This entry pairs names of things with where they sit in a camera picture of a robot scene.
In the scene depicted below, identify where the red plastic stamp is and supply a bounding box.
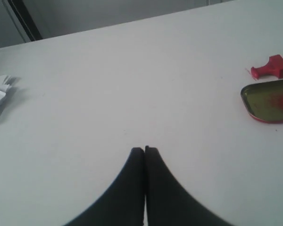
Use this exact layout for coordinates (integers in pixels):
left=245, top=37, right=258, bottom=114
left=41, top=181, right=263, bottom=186
left=250, top=55, right=283, bottom=80

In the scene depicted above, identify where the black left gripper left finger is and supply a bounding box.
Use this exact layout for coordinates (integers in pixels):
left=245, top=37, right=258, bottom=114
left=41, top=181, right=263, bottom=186
left=67, top=147, right=145, bottom=226

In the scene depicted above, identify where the gold tin lid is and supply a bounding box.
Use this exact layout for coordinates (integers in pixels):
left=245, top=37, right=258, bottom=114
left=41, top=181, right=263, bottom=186
left=241, top=80, right=283, bottom=124

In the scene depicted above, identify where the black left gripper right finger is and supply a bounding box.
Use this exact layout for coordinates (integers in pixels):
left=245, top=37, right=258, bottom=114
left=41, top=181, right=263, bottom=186
left=145, top=146, right=229, bottom=226

